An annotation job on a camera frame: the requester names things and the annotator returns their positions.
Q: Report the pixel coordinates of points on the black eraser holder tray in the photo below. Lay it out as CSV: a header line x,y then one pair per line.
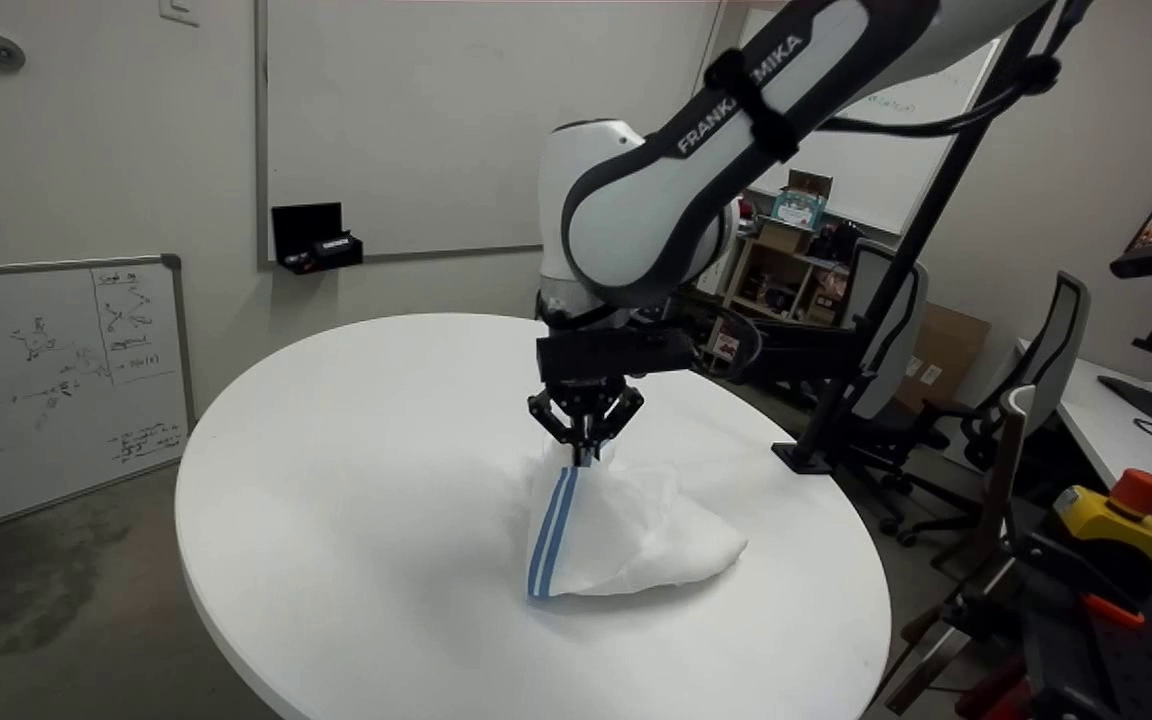
x,y
315,238

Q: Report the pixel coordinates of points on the white towel with blue stripes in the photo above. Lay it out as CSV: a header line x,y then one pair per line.
x,y
600,531

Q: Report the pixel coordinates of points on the black clamp-on stand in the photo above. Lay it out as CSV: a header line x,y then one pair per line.
x,y
837,354

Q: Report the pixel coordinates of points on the cardboard box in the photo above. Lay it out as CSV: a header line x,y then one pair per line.
x,y
946,354

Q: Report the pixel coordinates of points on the wooden shelf with items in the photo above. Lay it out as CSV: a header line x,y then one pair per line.
x,y
792,257

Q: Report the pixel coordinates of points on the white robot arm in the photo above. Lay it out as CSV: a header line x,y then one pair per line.
x,y
625,218

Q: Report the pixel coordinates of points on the large wall whiteboard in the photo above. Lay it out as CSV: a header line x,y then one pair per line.
x,y
421,121

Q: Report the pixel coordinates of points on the grey office chair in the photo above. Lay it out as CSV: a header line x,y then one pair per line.
x,y
882,371
994,426

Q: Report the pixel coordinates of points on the yellow emergency stop button box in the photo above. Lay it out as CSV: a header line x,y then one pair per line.
x,y
1123,513

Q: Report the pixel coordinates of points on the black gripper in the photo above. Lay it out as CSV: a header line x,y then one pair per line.
x,y
600,349

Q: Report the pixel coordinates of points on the far wall whiteboard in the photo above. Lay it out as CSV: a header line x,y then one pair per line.
x,y
885,179

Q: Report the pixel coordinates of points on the orange-handled black clamp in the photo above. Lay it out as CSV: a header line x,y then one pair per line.
x,y
1087,580

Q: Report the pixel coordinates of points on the round white table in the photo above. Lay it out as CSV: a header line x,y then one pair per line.
x,y
352,531

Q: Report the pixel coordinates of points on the leaning whiteboard with drawings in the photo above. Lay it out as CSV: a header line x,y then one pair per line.
x,y
94,372

